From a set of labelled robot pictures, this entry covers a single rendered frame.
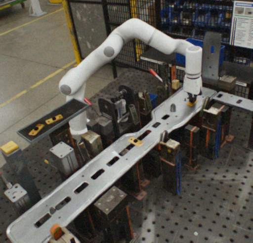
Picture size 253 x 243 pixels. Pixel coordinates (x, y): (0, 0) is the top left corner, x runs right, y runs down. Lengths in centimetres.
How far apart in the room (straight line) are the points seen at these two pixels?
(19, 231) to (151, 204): 68
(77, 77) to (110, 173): 66
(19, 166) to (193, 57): 103
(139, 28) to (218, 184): 94
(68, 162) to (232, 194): 87
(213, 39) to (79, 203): 120
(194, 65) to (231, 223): 81
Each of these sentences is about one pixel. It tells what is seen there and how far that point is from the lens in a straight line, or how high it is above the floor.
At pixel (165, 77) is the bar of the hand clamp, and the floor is 112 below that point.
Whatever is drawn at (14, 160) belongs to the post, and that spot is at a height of 110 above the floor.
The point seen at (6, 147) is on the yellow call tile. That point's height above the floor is 116.
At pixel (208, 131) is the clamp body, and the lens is 169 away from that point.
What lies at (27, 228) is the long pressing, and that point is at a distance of 127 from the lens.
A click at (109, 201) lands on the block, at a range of 120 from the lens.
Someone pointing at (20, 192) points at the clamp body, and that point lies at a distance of 133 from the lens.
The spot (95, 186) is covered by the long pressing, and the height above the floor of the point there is 100.
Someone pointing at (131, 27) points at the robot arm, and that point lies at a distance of 153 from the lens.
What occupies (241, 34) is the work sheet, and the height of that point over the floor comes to 124.
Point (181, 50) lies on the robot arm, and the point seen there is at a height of 131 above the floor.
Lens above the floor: 197
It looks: 35 degrees down
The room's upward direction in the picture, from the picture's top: 8 degrees counter-clockwise
